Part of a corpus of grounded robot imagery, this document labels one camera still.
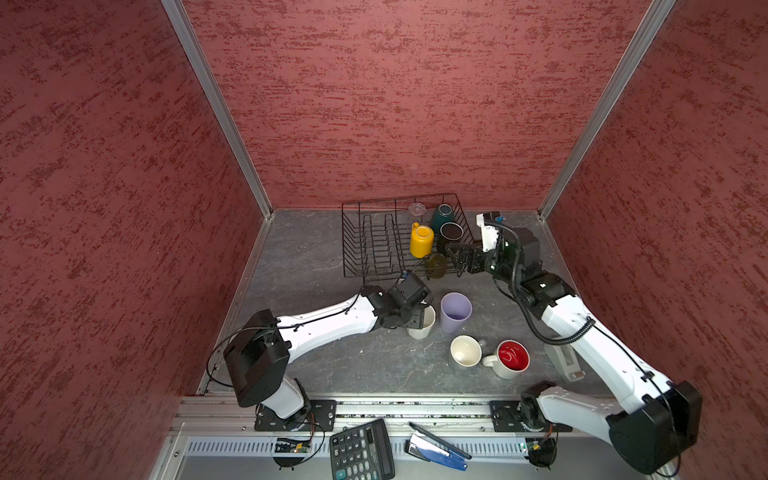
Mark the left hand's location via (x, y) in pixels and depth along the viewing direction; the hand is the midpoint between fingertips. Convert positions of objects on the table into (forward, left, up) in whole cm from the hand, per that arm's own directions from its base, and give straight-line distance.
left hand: (411, 320), depth 82 cm
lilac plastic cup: (+5, -13, -1) cm, 14 cm away
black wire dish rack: (+34, +5, -4) cm, 35 cm away
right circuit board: (-29, -31, -9) cm, 43 cm away
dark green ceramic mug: (+38, -12, +3) cm, 40 cm away
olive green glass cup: (+23, -10, -6) cm, 26 cm away
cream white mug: (-6, -16, -5) cm, 18 cm away
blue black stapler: (-29, -4, -7) cm, 30 cm away
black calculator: (-30, +12, -7) cm, 33 cm away
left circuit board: (-28, +32, -12) cm, 44 cm away
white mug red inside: (-8, -29, -7) cm, 30 cm away
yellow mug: (+28, -4, +2) cm, 28 cm away
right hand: (+12, -12, +17) cm, 24 cm away
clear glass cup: (+43, -4, +1) cm, 43 cm away
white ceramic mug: (0, -5, +1) cm, 5 cm away
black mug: (+30, -14, +3) cm, 33 cm away
